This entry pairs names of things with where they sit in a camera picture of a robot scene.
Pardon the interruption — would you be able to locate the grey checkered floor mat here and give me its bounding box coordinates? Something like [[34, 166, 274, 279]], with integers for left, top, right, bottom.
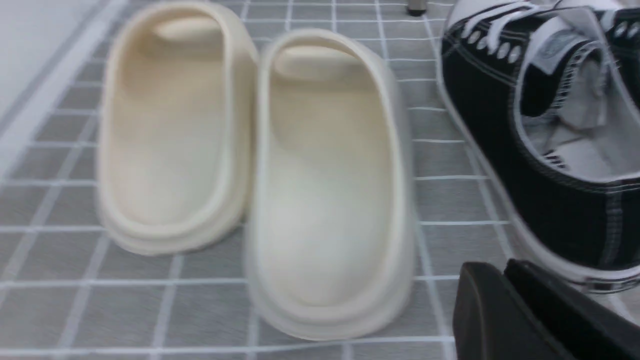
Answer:
[[1, 0, 519, 360]]

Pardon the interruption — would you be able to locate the black canvas sneaker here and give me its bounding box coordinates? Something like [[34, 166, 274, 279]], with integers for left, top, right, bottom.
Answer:
[[437, 0, 640, 294]]

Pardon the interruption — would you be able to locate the cream slipper right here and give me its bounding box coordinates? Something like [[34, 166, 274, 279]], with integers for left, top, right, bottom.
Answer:
[[244, 28, 417, 341]]

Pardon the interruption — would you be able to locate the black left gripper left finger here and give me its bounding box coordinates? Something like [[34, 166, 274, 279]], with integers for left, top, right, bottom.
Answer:
[[452, 262, 575, 360]]

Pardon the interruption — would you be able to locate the cream slipper left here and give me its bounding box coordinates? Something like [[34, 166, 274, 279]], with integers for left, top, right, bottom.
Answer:
[[95, 1, 259, 256]]

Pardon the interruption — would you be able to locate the steel shoe rack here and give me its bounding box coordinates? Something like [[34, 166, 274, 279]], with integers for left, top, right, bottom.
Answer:
[[406, 0, 429, 18]]

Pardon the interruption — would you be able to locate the cream slipper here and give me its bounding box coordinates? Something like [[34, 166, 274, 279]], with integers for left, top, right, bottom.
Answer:
[[244, 28, 417, 341], [95, 1, 259, 256]]

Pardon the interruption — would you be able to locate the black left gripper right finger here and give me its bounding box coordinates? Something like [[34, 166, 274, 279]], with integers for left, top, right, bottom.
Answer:
[[503, 259, 640, 360]]

